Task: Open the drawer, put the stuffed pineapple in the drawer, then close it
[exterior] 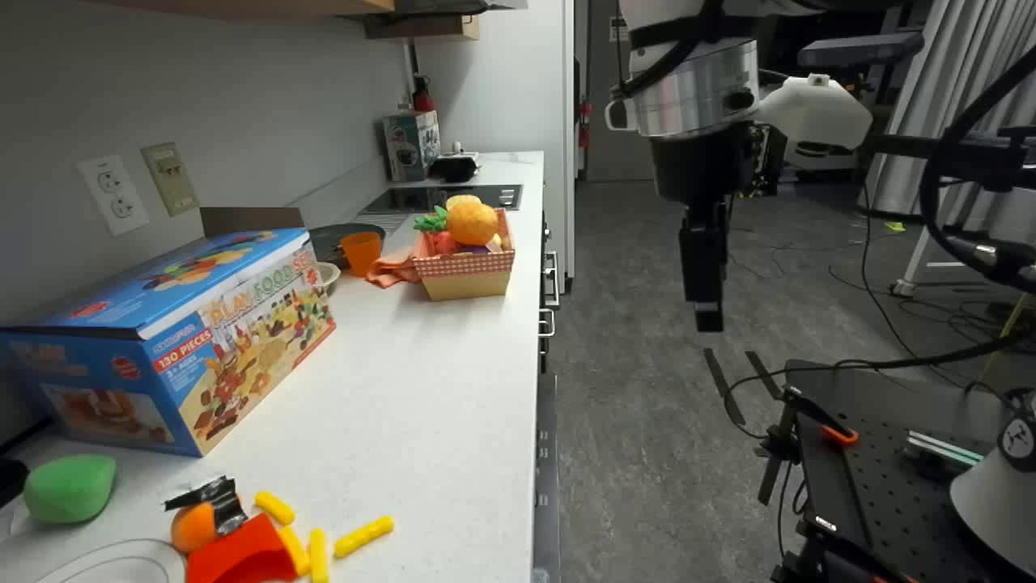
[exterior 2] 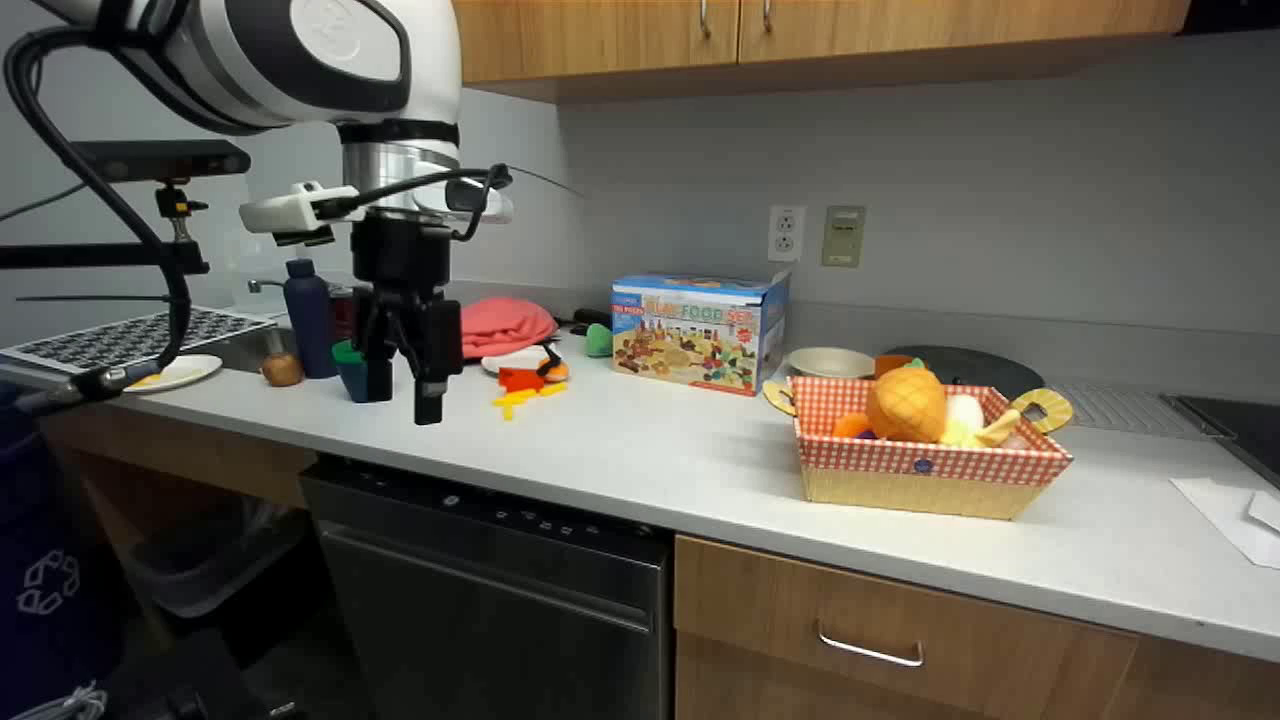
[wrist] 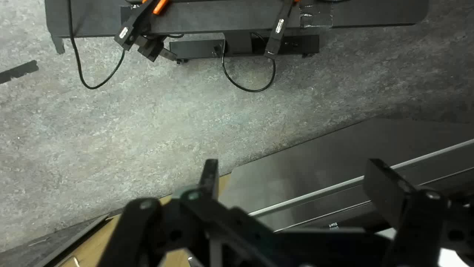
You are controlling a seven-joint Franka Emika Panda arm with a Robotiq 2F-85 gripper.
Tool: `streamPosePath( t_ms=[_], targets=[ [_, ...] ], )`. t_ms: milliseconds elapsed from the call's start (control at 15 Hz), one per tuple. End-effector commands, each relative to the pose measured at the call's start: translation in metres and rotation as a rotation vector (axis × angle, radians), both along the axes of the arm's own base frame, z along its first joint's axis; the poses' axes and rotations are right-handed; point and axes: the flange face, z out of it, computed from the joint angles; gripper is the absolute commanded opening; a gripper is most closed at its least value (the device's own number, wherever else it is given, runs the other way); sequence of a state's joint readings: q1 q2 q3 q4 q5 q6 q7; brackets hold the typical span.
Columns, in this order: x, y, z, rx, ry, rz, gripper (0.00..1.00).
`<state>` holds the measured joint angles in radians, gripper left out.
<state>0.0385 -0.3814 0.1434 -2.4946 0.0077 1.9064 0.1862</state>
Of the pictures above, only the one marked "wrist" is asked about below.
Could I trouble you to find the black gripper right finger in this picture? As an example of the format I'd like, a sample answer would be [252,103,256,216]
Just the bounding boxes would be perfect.
[363,158,444,231]

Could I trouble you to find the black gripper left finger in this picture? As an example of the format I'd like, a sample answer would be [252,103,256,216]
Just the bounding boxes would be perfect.
[181,158,219,200]

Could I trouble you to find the stainless steel dishwasher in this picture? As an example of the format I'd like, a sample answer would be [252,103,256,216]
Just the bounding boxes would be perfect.
[221,118,474,231]

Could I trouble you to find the black optical breadboard table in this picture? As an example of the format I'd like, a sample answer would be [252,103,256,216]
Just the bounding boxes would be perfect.
[44,0,429,60]

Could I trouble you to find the silver dishwasher handle bar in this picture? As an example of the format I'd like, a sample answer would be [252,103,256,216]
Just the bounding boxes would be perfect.
[249,138,474,218]

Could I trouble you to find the black cable loop right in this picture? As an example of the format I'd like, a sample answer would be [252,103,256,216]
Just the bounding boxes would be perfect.
[221,38,278,93]

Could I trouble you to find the black clamp with orange handle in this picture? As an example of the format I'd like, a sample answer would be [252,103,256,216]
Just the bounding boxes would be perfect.
[114,0,172,50]

